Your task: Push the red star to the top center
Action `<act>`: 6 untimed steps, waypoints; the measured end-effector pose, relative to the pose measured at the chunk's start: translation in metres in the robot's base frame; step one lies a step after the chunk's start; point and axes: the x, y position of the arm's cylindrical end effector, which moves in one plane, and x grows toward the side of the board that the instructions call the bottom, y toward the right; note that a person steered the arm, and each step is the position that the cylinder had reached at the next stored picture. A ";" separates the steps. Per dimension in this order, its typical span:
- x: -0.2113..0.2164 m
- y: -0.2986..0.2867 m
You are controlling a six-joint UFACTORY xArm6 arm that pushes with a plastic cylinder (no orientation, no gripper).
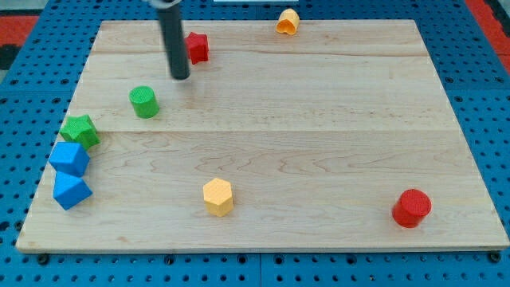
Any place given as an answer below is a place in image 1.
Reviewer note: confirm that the green star block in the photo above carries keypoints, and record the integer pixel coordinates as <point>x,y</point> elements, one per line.
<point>80,129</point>

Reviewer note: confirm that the blue pentagon block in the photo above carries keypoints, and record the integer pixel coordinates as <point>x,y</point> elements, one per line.
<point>70,190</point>

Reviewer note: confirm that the yellow heart block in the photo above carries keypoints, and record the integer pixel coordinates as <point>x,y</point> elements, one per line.
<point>288,22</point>

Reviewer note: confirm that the yellow hexagon block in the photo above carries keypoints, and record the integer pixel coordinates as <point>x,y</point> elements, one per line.
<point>218,197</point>

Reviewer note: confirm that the red star block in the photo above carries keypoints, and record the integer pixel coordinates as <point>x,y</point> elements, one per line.
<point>197,47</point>

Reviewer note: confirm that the blue cube block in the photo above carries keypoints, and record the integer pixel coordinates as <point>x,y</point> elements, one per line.
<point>70,158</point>

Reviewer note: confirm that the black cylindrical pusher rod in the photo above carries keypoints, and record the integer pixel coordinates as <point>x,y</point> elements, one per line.
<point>170,23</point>

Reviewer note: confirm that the green cylinder block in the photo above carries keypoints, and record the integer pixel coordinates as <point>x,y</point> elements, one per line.
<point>143,101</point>

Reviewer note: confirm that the wooden board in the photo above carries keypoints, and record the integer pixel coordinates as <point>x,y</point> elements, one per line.
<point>318,133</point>

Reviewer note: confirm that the red cylinder block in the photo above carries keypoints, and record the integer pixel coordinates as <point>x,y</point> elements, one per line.
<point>411,208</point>

